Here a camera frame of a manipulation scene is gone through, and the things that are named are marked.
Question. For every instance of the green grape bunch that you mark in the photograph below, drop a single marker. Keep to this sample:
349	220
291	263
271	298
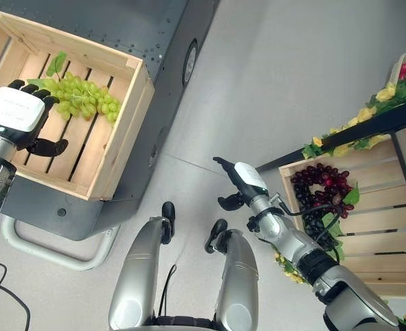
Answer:
80	96

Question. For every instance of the black grape bunch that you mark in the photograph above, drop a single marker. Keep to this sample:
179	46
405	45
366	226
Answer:
318	224

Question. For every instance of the grey metal cart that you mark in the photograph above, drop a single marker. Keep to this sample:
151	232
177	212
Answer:
120	31

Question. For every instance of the yellow flower garland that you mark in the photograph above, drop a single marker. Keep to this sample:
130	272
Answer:
388	100

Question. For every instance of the red tulip flower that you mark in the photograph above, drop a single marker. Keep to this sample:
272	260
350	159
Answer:
404	70

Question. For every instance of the white cart base tube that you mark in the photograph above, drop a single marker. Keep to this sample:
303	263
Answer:
65	255

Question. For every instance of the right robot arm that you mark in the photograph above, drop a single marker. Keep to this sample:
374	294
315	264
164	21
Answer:
313	257

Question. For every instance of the red grape bunch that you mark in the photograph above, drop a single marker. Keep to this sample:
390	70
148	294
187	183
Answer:
323	181

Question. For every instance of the right silver robot leg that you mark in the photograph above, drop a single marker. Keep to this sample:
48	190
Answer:
235	276

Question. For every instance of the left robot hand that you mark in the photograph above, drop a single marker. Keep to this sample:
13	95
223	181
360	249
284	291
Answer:
14	112

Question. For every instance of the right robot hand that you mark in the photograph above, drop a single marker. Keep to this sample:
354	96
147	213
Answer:
245	181

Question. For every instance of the black shelf board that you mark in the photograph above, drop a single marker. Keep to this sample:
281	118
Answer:
368	129

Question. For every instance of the left silver robot leg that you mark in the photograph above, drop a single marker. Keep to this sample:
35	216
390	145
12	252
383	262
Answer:
139	276

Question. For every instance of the wooden slatted crate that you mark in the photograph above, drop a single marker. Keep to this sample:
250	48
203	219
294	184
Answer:
382	220
85	151

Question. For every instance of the silver robot leg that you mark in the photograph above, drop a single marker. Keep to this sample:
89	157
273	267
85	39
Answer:
139	276
235	276

